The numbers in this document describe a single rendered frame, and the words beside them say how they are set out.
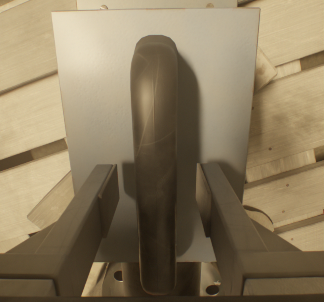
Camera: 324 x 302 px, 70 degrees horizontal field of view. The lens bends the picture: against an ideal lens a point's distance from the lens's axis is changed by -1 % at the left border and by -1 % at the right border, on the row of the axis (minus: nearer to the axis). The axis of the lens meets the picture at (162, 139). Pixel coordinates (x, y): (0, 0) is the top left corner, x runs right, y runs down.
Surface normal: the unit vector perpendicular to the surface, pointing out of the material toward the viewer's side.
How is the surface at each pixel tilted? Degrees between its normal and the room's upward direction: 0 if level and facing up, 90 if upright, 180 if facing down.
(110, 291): 0
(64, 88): 0
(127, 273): 47
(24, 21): 0
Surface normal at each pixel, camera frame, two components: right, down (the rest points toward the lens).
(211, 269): 0.00, 0.29
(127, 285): -0.77, 0.19
